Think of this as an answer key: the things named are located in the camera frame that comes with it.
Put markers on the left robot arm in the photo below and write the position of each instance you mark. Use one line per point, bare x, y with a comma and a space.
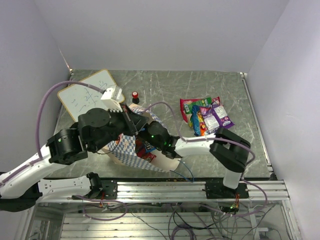
26, 185

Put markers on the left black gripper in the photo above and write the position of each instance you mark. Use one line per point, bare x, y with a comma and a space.
135, 121

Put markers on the blue M&M's packet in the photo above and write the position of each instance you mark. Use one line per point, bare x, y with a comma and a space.
142, 147

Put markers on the red marker cap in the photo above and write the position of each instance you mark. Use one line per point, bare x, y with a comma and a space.
135, 97

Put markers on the green snack bag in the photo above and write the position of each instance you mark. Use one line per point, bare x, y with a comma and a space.
189, 103

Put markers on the checkered paper bag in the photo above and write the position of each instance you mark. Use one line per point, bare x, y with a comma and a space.
132, 152

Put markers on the red candy packet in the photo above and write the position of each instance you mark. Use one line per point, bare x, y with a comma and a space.
149, 157

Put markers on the red snack bag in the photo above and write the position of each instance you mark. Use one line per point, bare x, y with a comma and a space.
186, 117

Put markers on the purple snack packet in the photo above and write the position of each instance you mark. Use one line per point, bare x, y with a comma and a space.
215, 117

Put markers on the aluminium rail frame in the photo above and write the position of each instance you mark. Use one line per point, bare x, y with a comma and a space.
168, 209

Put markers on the blue Slendy snack bag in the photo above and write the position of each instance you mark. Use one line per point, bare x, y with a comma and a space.
194, 119

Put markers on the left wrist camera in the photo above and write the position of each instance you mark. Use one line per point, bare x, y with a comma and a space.
112, 99

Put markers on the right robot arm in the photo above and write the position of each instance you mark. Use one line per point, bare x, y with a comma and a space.
228, 148

